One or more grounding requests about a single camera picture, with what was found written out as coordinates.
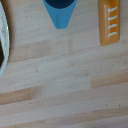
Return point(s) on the white floral rimmed plate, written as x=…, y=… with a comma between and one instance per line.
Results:
x=2, y=40

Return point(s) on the orange bread piece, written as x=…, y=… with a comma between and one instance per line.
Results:
x=108, y=23

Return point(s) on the blue cup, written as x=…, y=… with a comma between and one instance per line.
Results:
x=60, y=15

